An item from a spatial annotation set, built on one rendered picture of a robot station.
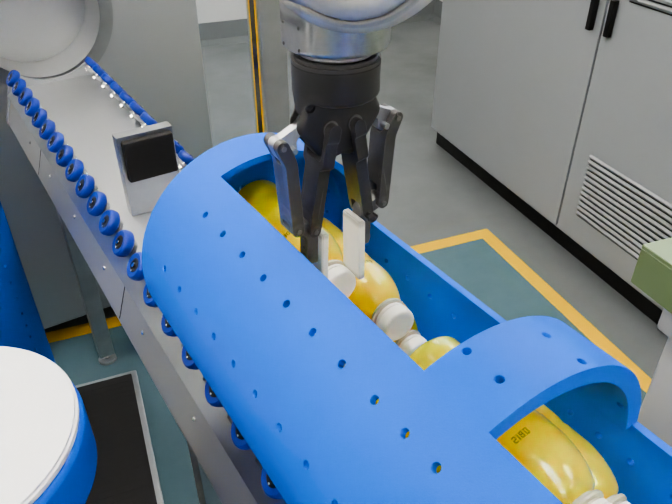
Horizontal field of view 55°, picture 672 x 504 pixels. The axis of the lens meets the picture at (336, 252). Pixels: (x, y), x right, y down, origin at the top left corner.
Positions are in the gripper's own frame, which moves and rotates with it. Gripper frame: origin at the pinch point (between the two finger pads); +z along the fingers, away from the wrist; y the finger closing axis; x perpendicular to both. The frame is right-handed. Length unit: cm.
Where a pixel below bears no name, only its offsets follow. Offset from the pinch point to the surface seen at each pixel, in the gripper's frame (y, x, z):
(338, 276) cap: 0.4, 1.1, 2.2
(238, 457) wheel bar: 12.1, -2.2, 25.9
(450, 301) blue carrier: -12.9, 3.8, 9.4
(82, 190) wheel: 12, -68, 21
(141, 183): 3, -60, 19
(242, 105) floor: -129, -307, 116
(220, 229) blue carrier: 9.3, -6.6, -2.3
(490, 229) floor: -158, -121, 117
